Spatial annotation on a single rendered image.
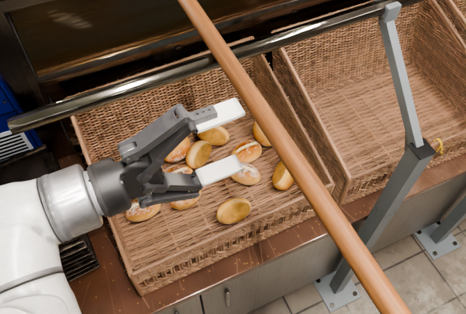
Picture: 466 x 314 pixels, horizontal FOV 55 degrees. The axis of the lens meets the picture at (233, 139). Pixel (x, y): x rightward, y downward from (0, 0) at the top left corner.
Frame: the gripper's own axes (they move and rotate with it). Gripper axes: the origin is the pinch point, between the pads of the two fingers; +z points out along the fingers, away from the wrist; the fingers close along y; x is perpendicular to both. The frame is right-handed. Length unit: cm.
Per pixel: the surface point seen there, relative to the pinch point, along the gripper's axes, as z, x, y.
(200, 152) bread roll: 6, -36, 55
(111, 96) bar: -13.3, -18.2, 2.8
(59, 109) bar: -21.6, -18.8, 2.4
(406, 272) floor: 71, 10, 120
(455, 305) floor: 79, 28, 120
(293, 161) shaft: 5.6, 7.5, -0.7
